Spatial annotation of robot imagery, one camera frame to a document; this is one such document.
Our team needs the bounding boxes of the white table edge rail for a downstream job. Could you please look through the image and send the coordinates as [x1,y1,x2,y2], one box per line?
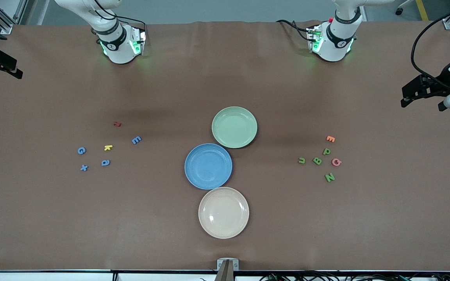
[0,270,450,281]

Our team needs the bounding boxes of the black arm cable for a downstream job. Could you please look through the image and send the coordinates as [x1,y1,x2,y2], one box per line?
[410,3,450,91]
[92,0,147,31]

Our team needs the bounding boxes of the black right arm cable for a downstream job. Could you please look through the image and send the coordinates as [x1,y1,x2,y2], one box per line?
[92,0,147,31]

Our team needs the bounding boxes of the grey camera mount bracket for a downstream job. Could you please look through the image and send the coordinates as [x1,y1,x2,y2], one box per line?
[217,258,239,281]

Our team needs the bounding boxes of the brown table mat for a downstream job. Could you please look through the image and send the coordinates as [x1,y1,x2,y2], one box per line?
[0,20,450,272]

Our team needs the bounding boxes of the black base power cable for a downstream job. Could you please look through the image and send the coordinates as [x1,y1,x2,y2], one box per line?
[276,19,313,41]

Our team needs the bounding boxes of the blue round plate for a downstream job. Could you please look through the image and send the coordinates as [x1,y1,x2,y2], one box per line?
[184,143,233,190]

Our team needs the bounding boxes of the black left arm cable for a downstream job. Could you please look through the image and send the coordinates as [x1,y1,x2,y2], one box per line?
[410,3,450,91]

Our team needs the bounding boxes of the beige round plate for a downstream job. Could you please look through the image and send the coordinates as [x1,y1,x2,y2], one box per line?
[198,187,250,239]

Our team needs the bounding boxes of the green round plate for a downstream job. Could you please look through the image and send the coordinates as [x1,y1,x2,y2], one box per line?
[211,106,258,149]

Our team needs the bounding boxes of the tangled black cables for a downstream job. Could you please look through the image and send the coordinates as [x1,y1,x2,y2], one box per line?
[260,270,450,281]

